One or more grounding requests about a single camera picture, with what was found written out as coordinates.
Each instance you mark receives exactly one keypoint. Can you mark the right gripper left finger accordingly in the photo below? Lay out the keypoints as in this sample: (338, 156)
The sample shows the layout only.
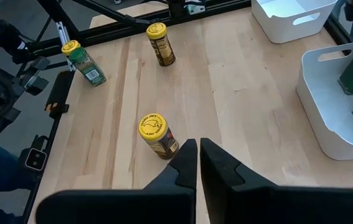
(163, 205)

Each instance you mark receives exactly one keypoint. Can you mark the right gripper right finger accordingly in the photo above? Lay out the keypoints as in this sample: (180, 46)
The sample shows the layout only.
(257, 205)

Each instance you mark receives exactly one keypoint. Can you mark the yellow-lid spice jar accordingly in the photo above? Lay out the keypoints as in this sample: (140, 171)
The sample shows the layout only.
(70, 46)
(152, 129)
(160, 46)

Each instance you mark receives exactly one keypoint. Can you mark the white plastic bin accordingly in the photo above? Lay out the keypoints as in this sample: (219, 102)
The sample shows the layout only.
(322, 109)
(275, 25)

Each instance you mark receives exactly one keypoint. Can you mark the black table clamp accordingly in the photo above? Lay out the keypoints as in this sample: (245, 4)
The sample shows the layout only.
(59, 90)

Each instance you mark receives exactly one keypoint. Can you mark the small table-level camera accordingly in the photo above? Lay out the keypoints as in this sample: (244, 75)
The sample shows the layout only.
(36, 159)

